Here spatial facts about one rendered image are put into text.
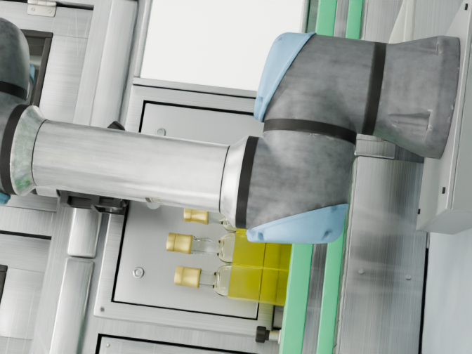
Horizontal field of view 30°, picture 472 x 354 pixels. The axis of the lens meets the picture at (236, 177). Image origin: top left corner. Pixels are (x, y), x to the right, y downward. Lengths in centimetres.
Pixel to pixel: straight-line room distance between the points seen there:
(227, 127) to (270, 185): 73
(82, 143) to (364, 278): 54
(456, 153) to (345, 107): 15
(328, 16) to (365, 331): 60
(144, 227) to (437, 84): 83
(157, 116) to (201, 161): 72
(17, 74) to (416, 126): 50
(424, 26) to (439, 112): 33
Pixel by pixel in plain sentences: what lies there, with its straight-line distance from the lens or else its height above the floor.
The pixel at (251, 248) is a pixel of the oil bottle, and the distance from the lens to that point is 154.
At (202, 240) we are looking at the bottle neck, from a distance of 156.
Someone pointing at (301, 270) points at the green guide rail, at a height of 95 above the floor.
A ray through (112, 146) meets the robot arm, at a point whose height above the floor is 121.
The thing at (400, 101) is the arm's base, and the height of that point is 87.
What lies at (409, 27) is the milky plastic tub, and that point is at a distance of 135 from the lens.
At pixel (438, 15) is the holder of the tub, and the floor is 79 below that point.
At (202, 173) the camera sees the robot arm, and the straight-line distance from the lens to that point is 106.
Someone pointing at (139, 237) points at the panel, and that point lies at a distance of 172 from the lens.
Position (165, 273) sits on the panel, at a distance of 170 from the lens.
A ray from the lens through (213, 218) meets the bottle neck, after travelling 157.
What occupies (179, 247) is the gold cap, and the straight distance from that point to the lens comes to 156.
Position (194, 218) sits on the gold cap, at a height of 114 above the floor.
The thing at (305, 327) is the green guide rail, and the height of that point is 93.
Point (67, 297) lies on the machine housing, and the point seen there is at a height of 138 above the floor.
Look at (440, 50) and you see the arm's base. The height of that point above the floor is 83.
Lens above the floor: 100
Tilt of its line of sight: 3 degrees up
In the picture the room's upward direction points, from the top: 83 degrees counter-clockwise
